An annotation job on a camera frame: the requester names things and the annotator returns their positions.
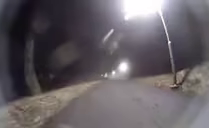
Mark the grey asphalt path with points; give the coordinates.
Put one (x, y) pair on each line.
(122, 105)

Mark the street lamp pole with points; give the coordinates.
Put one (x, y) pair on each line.
(169, 46)

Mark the pale verge strip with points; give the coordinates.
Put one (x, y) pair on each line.
(45, 105)

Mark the tree trunk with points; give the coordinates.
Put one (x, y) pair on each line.
(31, 73)

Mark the leaf-strewn verge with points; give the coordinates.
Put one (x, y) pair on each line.
(195, 80)

